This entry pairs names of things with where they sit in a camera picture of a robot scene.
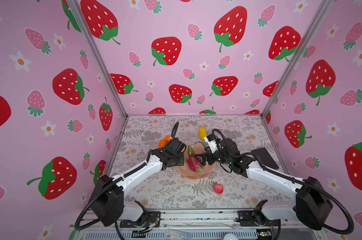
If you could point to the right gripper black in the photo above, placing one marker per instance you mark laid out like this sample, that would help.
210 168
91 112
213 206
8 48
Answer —
203 157

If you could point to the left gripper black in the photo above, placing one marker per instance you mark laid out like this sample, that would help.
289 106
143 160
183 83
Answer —
181 162

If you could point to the pink dragon fruit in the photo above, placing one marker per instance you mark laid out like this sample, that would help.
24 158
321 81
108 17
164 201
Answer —
193 164

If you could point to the orange tangerines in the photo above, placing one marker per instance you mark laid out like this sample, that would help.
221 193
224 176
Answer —
164 142

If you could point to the yellow fruit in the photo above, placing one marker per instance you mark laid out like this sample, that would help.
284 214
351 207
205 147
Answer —
202 133

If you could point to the red apple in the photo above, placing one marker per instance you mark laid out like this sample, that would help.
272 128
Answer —
218 189

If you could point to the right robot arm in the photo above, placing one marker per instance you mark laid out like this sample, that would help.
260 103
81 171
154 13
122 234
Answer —
310 204

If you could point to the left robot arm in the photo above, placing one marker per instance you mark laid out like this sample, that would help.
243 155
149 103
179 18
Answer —
107 200

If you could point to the black flat pad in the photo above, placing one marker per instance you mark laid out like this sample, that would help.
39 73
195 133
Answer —
266 158

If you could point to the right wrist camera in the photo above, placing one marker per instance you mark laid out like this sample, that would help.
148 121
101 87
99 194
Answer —
211 140

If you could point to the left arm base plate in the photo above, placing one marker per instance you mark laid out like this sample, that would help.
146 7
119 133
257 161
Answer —
147 220

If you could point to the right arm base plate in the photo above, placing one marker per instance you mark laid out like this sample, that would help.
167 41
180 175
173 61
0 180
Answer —
248 218

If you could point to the aluminium rail frame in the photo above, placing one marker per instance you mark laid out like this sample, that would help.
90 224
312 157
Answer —
203 224

